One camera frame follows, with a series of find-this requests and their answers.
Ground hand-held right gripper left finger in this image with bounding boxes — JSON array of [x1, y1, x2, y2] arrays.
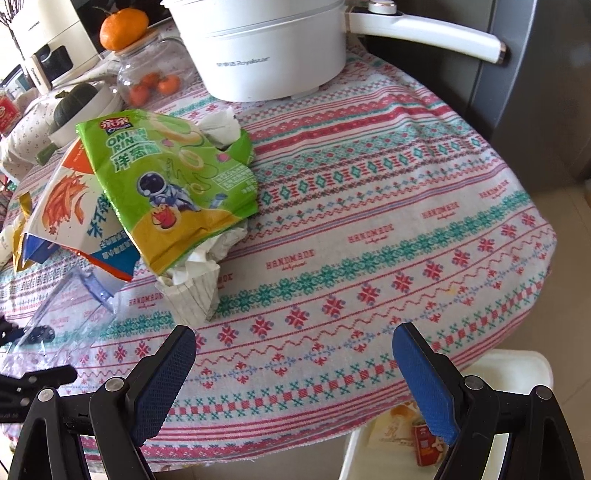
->
[[9, 325, 198, 480]]

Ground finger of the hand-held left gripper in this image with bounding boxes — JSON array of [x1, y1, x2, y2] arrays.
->
[[0, 316, 55, 347], [0, 364, 77, 407]]

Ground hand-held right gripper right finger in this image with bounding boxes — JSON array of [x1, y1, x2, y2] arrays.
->
[[392, 323, 591, 480]]

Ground clear plastic packaging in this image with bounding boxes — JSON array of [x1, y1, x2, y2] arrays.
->
[[0, 268, 117, 393]]

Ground white trash bin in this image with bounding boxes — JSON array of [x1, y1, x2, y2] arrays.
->
[[339, 348, 553, 480]]

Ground green snack bag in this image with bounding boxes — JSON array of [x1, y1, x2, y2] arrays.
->
[[75, 109, 259, 279]]

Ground beige food packet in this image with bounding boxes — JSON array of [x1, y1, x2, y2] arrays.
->
[[369, 401, 445, 457]]

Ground small red carton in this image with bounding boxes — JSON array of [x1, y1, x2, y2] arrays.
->
[[414, 424, 448, 468]]

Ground white pleated paper cup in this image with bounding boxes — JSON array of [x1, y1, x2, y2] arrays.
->
[[156, 263, 221, 322]]

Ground gold foil wrapper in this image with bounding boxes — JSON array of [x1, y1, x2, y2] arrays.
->
[[13, 191, 38, 273]]

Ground orange white snack bag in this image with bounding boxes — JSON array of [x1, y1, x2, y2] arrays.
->
[[24, 138, 139, 283]]

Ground crumpled white tissue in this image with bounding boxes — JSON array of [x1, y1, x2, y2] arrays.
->
[[159, 225, 250, 287]]

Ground white dotted cloth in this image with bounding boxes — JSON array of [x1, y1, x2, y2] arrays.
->
[[0, 90, 116, 181]]

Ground red label container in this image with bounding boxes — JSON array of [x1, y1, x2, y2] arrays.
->
[[0, 95, 19, 136]]

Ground dark green pumpkin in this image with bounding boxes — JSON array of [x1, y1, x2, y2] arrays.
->
[[53, 83, 98, 132]]

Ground white bowl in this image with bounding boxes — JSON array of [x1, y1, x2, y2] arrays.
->
[[46, 80, 123, 148]]

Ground crumpled white paper wrapper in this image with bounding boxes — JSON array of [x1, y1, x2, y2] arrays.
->
[[198, 109, 242, 151]]

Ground glass jar with wooden lid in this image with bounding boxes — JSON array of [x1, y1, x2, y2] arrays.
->
[[113, 37, 185, 108]]

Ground grey refrigerator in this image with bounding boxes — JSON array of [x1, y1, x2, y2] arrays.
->
[[360, 0, 591, 195]]

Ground cream air fryer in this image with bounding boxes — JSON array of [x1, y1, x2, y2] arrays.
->
[[9, 0, 109, 88]]

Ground dry decorative branches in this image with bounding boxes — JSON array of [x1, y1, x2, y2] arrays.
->
[[0, 0, 20, 52]]

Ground large tangerine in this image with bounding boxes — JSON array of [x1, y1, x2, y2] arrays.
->
[[100, 7, 150, 51]]

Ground white electric pot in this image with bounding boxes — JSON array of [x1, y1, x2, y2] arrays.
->
[[159, 0, 511, 102]]

